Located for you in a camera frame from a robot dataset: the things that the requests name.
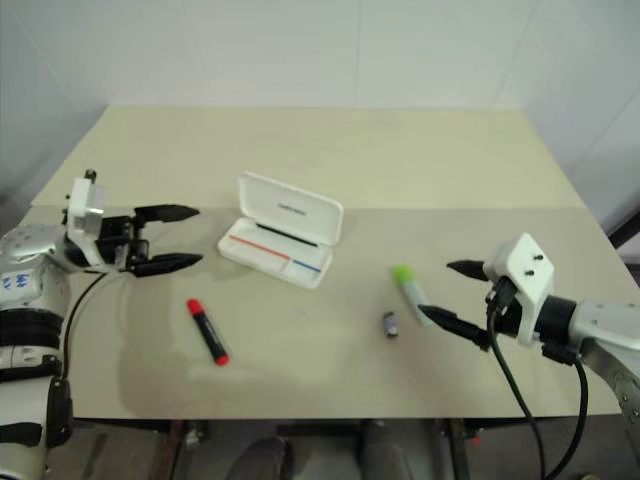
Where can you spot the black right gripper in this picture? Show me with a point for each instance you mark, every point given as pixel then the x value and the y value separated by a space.
pixel 507 315

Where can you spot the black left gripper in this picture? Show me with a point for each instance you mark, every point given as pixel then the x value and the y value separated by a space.
pixel 117 240

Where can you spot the red and black marker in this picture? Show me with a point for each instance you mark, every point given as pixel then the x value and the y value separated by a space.
pixel 207 330

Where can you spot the white hinged pencil case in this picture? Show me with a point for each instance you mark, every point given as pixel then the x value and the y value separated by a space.
pixel 290 210

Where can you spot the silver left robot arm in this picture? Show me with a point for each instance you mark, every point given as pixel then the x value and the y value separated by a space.
pixel 20 245

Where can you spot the brown table leg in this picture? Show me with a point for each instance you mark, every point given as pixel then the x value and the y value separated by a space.
pixel 175 450

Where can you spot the dark rounded shape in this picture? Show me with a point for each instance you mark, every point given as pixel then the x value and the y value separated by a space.
pixel 262 460

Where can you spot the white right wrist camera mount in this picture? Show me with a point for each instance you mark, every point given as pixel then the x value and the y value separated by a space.
pixel 525 265

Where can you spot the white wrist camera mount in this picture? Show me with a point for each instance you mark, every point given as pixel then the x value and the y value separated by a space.
pixel 80 200
pixel 525 265

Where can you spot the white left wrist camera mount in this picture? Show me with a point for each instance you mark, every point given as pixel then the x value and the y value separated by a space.
pixel 80 200

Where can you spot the black metal frame bar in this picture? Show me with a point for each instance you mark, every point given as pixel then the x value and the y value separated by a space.
pixel 625 227

